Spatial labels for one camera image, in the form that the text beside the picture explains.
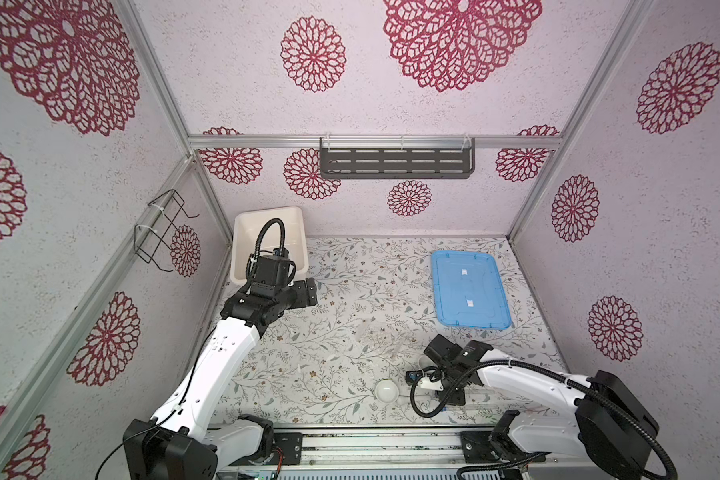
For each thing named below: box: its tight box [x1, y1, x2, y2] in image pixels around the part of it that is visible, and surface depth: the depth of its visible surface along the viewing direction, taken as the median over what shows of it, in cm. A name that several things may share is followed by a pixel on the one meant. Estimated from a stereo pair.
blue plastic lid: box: [431, 251, 512, 330], surface depth 106 cm
